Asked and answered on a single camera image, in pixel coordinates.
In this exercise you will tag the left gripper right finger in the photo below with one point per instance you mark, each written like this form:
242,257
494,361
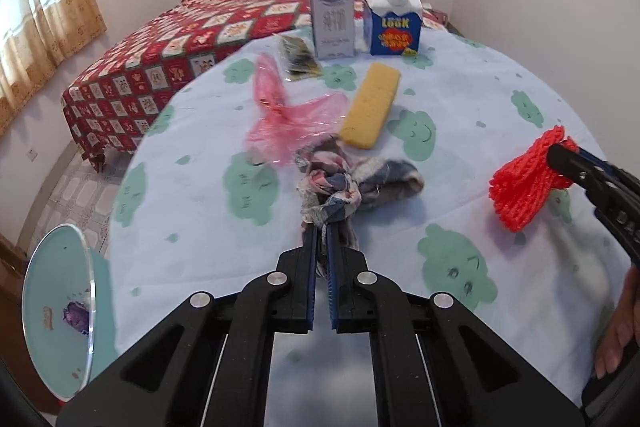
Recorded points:
434,362

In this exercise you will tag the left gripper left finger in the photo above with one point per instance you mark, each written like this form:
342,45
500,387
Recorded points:
208,362

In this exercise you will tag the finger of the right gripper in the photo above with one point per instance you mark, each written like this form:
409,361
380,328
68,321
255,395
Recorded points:
596,161
569,164

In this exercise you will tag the red foam net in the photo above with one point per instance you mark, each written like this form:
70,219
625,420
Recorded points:
519,189

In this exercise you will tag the purple plastic wrapper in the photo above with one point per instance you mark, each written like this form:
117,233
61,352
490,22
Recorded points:
77,316

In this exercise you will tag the plaid cloth rag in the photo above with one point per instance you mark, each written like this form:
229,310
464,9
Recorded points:
335,186

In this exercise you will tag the yellow sponge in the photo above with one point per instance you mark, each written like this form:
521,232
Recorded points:
366,117

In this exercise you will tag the pink plastic bag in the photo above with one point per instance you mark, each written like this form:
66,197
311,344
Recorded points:
284,128

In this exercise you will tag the teal trash bin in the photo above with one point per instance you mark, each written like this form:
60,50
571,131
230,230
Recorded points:
65,268

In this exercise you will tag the person right hand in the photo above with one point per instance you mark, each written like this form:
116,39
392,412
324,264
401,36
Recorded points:
623,327

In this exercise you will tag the blue look carton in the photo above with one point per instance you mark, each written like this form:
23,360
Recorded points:
392,27

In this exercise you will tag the dark snack wrapper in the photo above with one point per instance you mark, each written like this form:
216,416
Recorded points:
297,59

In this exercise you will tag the grey milk carton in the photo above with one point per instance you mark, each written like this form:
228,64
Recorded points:
333,28

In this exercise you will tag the left beige curtain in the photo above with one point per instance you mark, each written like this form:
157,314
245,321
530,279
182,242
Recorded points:
37,36

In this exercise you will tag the wall socket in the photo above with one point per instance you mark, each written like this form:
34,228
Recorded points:
32,154

